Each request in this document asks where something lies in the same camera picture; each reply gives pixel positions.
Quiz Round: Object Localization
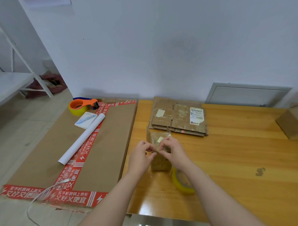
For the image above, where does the white packing strap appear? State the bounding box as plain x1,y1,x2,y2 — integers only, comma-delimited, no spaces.
26,178,71,221

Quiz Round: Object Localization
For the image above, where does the person's left hand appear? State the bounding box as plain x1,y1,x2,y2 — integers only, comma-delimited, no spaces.
127,140,157,174

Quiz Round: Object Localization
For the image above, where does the small brown cardboard box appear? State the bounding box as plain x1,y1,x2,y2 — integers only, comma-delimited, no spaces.
146,127,173,172

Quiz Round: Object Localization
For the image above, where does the white notepad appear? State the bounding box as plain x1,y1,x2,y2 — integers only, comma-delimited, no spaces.
74,111,98,130

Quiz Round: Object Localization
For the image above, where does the person's right hand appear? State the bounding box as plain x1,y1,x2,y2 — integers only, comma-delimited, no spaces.
158,136,189,170

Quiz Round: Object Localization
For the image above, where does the large cardboard box, red tape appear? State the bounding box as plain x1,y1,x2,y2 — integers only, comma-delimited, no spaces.
0,99,138,213

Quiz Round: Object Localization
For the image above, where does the white metal shelf frame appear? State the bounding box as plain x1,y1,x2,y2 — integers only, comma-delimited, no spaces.
0,23,54,106

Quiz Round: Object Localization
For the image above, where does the person's left forearm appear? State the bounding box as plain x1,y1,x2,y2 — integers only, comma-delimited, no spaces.
78,166,150,226

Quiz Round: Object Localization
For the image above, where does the flattened taped cardboard box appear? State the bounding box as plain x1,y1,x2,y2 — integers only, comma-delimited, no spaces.
149,96,178,131

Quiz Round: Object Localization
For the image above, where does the white rolled paper tube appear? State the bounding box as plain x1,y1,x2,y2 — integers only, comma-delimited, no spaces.
57,113,106,166

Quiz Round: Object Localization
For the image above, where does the light blue pen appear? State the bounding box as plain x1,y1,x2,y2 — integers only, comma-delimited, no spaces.
75,114,96,125

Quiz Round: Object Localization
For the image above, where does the orange tape dispenser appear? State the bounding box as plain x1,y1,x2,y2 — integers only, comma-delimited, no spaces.
68,98,100,116

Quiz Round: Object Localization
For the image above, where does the flattened cardboard box with label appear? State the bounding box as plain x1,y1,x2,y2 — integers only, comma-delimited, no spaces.
171,101,208,137

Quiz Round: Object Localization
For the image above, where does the grey wall access panel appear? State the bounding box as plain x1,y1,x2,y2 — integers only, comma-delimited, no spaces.
205,82,293,108

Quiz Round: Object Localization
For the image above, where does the person's right forearm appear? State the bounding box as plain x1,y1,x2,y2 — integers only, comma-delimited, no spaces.
179,161,266,226

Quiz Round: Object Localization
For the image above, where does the yellow clear tape roll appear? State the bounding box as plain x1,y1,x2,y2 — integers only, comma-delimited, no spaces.
172,167,195,195

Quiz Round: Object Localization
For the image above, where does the dark red cloth bundle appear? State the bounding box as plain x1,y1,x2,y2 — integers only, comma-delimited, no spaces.
25,73,68,99

